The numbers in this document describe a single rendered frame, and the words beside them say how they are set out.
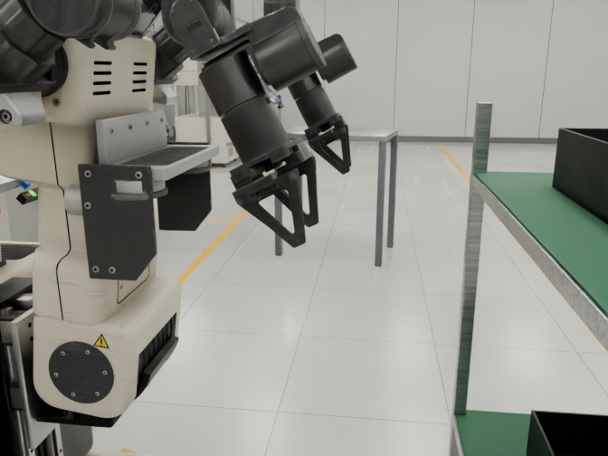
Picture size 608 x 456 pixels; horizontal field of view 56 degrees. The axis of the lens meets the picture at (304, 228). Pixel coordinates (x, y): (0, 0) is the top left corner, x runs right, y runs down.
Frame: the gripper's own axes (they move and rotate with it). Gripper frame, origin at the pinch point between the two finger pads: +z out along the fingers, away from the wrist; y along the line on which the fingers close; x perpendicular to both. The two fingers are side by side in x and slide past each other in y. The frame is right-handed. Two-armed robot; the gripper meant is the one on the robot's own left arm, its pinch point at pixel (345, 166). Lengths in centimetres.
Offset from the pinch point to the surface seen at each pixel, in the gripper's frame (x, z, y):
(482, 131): -27.6, 8.3, 22.1
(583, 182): -33.7, 19.2, -8.2
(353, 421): 43, 85, 75
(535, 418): -11, 66, 9
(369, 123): 1, 16, 893
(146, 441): 103, 55, 56
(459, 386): 2, 62, 26
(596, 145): -36.5, 13.7, -12.2
